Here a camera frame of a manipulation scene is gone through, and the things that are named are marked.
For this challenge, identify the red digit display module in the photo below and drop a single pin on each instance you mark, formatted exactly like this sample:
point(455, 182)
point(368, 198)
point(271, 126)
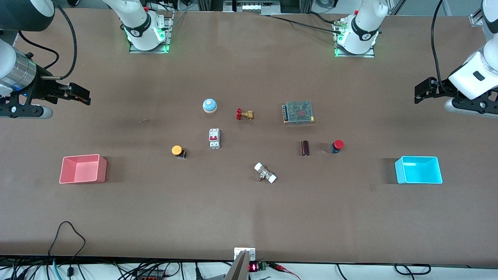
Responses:
point(253, 267)

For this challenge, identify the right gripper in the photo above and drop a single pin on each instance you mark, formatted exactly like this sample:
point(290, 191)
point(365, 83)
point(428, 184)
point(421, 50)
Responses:
point(42, 88)

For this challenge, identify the aluminium frame with lights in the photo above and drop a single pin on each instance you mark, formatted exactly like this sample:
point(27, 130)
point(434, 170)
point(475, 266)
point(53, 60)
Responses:
point(253, 7)

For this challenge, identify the metal mesh power supply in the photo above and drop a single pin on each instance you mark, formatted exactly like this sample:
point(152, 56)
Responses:
point(298, 112)

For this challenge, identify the red clip lead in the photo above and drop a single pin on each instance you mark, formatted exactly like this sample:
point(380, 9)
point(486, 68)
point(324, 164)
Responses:
point(284, 268)

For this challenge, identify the yellow push button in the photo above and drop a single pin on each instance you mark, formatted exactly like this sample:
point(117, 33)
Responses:
point(176, 150)

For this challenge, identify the cyan plastic box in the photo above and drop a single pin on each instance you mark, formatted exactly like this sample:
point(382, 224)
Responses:
point(400, 173)

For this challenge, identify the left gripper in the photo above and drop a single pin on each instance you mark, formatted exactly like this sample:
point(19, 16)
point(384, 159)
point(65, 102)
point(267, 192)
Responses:
point(440, 87)

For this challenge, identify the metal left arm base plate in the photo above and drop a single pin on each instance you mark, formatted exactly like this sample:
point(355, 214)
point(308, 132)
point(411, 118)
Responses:
point(356, 55)

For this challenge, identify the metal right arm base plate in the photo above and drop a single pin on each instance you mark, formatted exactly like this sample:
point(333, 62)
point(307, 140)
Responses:
point(168, 33)

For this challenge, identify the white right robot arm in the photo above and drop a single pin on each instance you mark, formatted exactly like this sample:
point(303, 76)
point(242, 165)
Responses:
point(140, 27)

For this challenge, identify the dark red cylinder capacitor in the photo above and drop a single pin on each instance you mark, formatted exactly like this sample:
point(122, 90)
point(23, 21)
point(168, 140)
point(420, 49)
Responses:
point(305, 148)

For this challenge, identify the red push button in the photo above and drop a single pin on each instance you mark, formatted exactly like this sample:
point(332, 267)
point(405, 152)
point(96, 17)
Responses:
point(338, 144)

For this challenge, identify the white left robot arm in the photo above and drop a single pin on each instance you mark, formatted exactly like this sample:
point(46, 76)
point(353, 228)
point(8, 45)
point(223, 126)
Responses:
point(363, 31)

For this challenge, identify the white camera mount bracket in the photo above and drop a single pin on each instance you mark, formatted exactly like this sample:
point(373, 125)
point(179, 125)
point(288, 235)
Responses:
point(238, 252)

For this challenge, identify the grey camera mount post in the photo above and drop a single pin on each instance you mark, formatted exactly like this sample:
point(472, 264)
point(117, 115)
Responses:
point(238, 270)

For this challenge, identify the pink plastic box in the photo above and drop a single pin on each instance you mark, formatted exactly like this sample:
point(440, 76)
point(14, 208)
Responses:
point(102, 171)

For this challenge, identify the blue round bell button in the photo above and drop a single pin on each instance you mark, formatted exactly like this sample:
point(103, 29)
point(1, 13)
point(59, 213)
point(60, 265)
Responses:
point(209, 105)

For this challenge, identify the white circuit breaker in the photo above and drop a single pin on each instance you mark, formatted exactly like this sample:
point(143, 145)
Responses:
point(214, 138)

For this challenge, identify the white-ended metal pipe fitting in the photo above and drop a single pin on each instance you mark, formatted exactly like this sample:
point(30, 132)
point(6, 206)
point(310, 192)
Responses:
point(265, 173)

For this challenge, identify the aluminium profile table edge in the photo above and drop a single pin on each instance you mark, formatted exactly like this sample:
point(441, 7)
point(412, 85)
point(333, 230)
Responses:
point(476, 19)

